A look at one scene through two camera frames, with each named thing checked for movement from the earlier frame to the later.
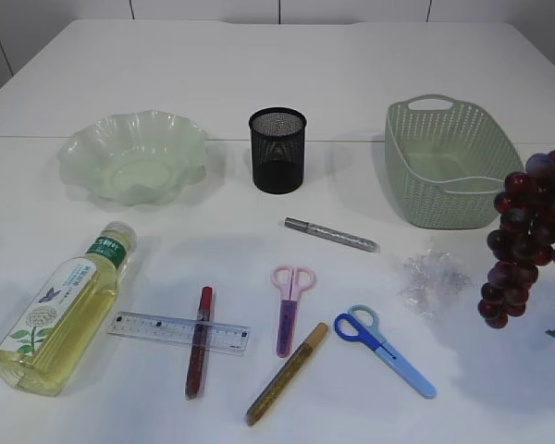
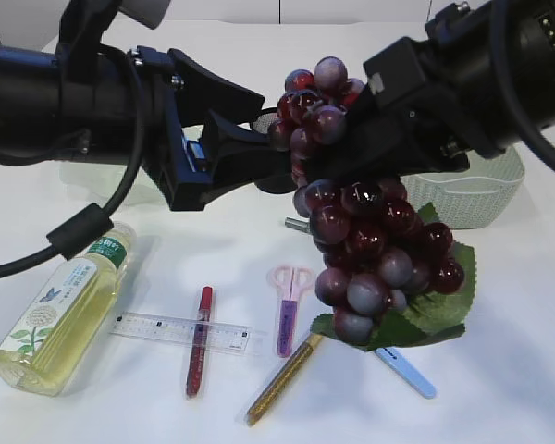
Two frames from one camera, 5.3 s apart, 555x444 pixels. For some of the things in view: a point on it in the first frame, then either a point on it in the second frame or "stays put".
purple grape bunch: (537, 220) → (378, 252)
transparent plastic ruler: (226, 338) stays put
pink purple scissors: (291, 281) stays put
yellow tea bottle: (43, 351) stays put
